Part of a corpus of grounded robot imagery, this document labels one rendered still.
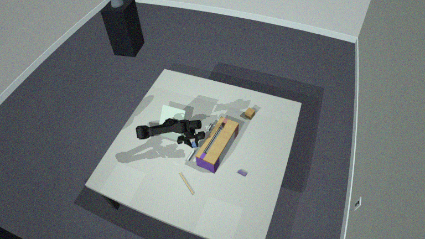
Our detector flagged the small purple block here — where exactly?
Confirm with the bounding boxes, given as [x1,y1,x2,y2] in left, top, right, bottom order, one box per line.
[238,170,247,176]

